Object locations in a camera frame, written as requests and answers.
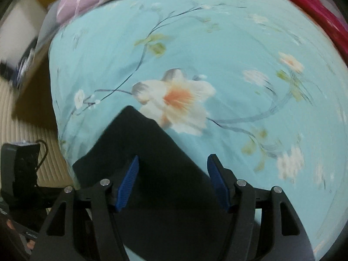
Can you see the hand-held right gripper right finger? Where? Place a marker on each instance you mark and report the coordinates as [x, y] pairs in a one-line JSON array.
[[219, 185]]

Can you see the light blue floral bedsheet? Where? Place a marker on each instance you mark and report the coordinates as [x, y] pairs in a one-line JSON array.
[[217, 46]]

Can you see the red patterned quilt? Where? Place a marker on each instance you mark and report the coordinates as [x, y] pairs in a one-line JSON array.
[[312, 11]]

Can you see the purple and grey pillow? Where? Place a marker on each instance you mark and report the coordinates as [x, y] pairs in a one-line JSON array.
[[89, 0]]

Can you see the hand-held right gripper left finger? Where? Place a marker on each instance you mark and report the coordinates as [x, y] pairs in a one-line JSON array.
[[127, 185]]

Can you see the black pants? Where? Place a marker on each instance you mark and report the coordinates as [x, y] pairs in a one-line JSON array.
[[163, 190]]

